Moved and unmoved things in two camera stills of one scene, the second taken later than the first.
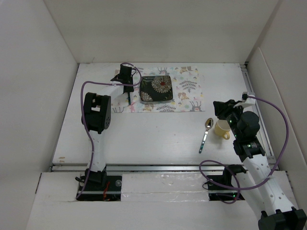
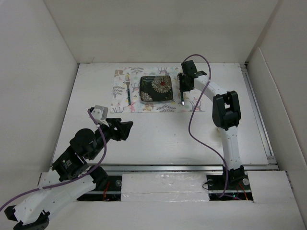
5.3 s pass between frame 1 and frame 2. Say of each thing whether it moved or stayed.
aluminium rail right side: stayed
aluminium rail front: stayed
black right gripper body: moved
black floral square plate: stayed
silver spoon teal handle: moved
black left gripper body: moved
